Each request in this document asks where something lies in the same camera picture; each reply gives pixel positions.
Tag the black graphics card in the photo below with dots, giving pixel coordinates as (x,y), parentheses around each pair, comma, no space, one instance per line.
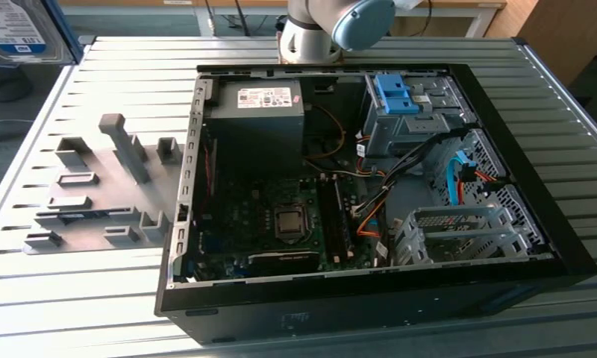
(283,263)

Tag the brown wooden cabinet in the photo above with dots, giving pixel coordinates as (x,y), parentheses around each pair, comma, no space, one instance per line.
(566,37)

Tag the black RAM stick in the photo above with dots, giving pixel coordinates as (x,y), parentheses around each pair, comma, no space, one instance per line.
(343,223)

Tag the grey parts rack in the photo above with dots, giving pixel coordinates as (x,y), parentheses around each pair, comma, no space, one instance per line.
(109,186)

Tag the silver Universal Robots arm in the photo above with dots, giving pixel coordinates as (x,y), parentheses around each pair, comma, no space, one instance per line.
(307,41)

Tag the black open PC case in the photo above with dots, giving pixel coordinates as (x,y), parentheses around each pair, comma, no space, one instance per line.
(327,309)

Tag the blue plastic drive latch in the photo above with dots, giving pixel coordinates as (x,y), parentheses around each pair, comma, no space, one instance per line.
(393,97)

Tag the green motherboard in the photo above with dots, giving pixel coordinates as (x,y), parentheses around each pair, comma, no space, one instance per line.
(238,223)

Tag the dark RAM stick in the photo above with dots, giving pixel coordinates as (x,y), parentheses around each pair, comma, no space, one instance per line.
(81,215)

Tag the grey metal drive cage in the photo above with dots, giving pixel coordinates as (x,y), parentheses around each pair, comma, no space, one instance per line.
(417,127)

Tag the grey power supply unit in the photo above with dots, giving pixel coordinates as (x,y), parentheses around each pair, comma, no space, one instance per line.
(258,127)

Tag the silver CPU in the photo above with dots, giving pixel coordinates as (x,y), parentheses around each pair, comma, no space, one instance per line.
(289,222)

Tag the CPU socket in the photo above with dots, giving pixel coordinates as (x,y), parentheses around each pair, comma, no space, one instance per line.
(290,207)

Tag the silver metal disk bay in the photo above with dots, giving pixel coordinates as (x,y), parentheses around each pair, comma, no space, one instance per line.
(477,235)

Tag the hard disk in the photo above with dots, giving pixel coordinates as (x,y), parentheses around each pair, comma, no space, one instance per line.
(19,30)

